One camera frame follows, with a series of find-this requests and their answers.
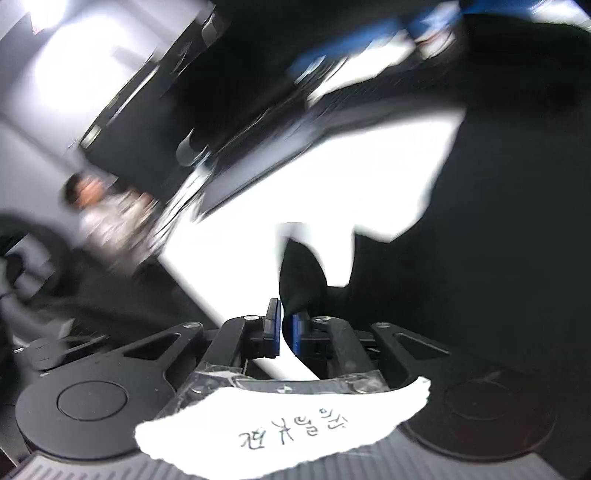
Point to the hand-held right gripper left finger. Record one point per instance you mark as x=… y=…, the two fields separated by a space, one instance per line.
x=274 y=325

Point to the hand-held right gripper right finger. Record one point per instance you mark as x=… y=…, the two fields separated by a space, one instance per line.
x=298 y=332

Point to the black garment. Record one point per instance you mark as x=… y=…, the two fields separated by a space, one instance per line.
x=498 y=221

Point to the handwritten paper note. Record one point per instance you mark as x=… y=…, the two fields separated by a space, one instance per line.
x=277 y=429

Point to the black keyboard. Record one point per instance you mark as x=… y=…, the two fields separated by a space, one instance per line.
x=249 y=184

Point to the black monitor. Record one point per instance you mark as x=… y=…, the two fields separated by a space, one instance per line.
x=184 y=69

